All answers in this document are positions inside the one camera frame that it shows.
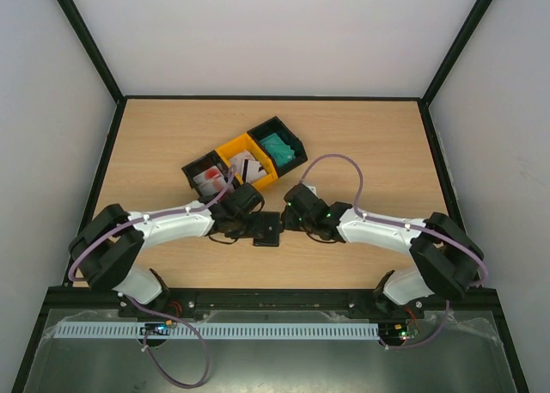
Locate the white red card stack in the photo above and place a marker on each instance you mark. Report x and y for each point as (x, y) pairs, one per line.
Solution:
(213, 180)

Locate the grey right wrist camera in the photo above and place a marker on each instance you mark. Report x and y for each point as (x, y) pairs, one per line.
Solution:
(313, 190)

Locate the black leather card holder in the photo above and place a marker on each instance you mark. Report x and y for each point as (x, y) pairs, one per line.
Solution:
(265, 229)

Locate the black card bin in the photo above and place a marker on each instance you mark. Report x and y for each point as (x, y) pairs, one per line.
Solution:
(195, 167)
(276, 125)

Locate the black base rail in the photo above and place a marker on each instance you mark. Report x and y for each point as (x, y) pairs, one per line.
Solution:
(356, 304)

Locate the black card bin right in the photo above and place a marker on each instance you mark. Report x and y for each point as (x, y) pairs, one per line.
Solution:
(276, 125)

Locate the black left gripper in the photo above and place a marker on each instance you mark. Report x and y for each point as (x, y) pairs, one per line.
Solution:
(254, 231)

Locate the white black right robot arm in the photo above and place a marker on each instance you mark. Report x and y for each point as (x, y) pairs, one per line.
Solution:
(446, 262)

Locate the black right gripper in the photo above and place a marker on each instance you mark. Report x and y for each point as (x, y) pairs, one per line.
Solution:
(291, 220)

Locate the black card bin left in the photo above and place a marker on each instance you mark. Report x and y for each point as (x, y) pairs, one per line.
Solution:
(195, 167)

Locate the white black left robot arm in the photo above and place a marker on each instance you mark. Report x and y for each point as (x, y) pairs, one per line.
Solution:
(104, 253)

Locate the teal card stack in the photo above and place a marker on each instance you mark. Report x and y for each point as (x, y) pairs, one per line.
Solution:
(279, 151)

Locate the white orange card stack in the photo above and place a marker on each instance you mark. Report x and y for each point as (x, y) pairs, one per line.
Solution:
(248, 167)

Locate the white slotted cable duct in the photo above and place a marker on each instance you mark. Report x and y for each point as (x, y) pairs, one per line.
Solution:
(220, 331)

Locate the black enclosure frame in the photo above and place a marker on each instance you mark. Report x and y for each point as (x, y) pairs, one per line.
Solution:
(65, 295)

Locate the yellow card bin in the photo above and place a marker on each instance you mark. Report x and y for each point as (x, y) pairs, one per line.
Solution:
(245, 142)

